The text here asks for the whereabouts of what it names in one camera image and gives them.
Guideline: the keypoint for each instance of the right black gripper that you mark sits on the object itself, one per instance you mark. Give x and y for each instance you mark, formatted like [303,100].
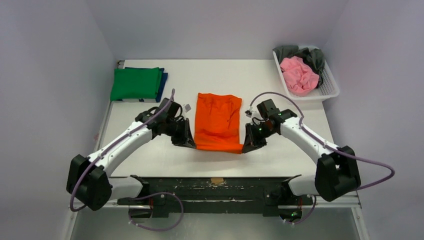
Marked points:
[253,133]

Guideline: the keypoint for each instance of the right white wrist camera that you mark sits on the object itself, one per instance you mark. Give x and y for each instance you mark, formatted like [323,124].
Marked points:
[249,113]

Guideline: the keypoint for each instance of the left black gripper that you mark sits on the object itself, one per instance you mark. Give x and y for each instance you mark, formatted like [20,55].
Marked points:
[185,139]

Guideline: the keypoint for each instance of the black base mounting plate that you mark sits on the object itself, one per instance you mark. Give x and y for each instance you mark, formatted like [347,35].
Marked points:
[238,195]

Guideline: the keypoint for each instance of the dark grey t shirt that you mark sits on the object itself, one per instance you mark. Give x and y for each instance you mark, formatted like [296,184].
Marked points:
[314,58]

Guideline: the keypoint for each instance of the folded blue t shirt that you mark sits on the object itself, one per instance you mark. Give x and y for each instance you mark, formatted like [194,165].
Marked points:
[162,84]

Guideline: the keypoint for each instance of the orange t shirt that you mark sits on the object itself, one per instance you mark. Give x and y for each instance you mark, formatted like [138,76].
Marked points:
[217,123]

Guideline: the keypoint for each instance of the white plastic basket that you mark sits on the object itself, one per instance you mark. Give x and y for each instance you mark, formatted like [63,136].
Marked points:
[327,90]

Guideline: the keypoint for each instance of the brown tape piece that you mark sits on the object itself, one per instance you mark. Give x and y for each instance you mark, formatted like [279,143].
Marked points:
[217,181]

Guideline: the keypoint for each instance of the pink t shirt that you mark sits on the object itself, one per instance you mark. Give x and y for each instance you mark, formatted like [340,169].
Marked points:
[298,76]

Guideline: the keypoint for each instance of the folded green t shirt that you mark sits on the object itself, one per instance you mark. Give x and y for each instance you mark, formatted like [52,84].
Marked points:
[120,85]

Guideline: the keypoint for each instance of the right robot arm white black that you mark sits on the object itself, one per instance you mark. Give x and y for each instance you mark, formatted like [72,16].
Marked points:
[336,171]

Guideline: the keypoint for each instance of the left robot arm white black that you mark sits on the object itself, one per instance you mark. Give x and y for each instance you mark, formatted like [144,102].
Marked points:
[90,178]

